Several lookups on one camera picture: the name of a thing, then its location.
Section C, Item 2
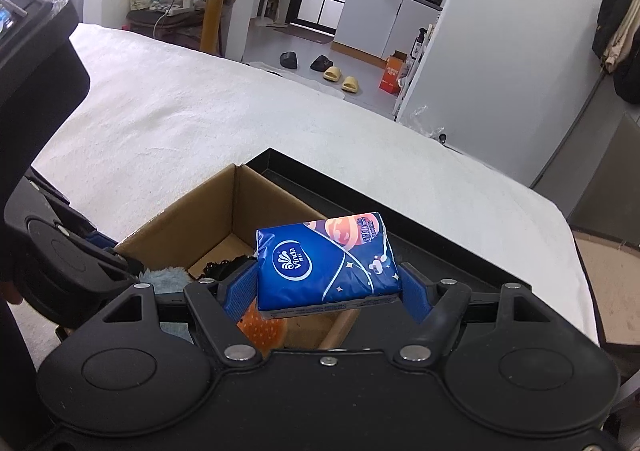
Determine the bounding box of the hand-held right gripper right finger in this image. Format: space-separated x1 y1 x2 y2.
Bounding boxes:
397 262 563 365

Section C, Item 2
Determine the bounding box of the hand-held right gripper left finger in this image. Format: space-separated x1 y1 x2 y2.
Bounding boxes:
102 261 261 365

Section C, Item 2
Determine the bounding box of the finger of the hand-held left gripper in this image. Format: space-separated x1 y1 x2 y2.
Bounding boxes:
82 229 144 278

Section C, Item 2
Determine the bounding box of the dark denim soft toy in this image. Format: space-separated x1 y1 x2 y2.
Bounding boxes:
200 255 258 283

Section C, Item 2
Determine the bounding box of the plush burger toy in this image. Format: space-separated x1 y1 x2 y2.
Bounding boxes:
236 303 288 358

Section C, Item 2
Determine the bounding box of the black tray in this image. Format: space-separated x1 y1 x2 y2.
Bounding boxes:
244 147 503 294

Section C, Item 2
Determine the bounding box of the cardboard box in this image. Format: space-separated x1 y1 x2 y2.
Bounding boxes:
114 163 362 352

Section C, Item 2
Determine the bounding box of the blue tissue pack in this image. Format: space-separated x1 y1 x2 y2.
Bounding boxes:
255 212 402 321

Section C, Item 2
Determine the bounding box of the fluffy pale blue plush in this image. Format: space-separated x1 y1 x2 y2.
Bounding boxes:
139 267 193 339

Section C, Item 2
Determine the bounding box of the cluttered dark armchair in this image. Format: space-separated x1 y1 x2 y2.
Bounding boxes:
125 0 211 39

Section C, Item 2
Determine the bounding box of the yellow round table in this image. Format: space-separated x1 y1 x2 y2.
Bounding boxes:
165 0 291 54

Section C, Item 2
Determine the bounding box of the brown floor mat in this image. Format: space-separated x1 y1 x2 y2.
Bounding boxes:
572 230 640 347

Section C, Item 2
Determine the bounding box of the orange carton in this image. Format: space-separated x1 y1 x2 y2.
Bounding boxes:
378 51 408 96

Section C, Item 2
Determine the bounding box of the spray bottle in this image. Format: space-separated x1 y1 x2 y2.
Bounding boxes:
411 27 428 62

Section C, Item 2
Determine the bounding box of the white kitchen cabinet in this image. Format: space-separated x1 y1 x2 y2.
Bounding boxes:
332 0 443 72

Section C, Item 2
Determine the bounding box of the hanging dark coat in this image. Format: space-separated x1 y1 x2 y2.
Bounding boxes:
592 0 640 104

